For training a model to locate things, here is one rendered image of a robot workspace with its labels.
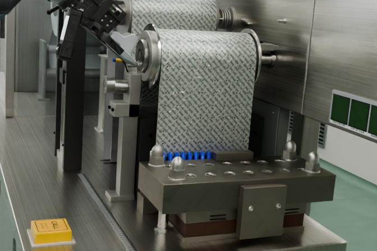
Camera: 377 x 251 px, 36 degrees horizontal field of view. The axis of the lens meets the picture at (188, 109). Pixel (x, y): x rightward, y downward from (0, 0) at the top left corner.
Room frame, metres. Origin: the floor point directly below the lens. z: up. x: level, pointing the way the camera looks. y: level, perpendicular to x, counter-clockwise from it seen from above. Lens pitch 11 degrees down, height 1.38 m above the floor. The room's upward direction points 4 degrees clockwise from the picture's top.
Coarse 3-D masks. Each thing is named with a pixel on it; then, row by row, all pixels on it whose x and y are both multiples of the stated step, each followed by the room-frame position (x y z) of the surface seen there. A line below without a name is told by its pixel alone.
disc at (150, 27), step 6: (150, 24) 1.32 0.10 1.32; (144, 30) 1.36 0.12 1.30; (150, 30) 1.32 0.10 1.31; (156, 30) 1.28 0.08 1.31; (156, 36) 1.28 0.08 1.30; (156, 42) 1.28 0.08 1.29; (156, 66) 1.27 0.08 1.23; (156, 72) 1.26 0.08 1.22; (156, 78) 1.27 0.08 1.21; (144, 84) 1.34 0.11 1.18; (150, 84) 1.30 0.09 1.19
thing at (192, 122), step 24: (168, 96) 1.28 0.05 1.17; (192, 96) 1.30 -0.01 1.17; (216, 96) 1.32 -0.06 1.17; (240, 96) 1.35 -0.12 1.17; (168, 120) 1.28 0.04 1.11; (192, 120) 1.30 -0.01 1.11; (216, 120) 1.32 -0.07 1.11; (240, 120) 1.35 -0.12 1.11; (168, 144) 1.28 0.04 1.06; (192, 144) 1.30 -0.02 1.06; (216, 144) 1.33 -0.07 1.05; (240, 144) 1.35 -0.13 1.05
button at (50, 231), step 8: (32, 224) 1.09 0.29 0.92; (40, 224) 1.08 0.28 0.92; (48, 224) 1.09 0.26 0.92; (56, 224) 1.09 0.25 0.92; (64, 224) 1.09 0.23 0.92; (32, 232) 1.08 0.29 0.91; (40, 232) 1.05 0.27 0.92; (48, 232) 1.05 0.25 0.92; (56, 232) 1.05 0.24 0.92; (64, 232) 1.06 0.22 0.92; (40, 240) 1.04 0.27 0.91; (48, 240) 1.05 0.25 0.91; (56, 240) 1.05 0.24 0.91; (64, 240) 1.06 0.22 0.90
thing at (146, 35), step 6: (144, 36) 1.32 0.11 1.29; (150, 36) 1.29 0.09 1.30; (150, 42) 1.28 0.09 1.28; (150, 48) 1.28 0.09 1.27; (156, 48) 1.27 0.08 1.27; (150, 54) 1.28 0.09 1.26; (156, 54) 1.27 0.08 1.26; (150, 60) 1.27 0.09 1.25; (156, 60) 1.27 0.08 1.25; (150, 66) 1.27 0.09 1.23; (144, 72) 1.32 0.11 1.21; (150, 72) 1.27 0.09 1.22; (144, 78) 1.31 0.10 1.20; (150, 78) 1.29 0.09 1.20
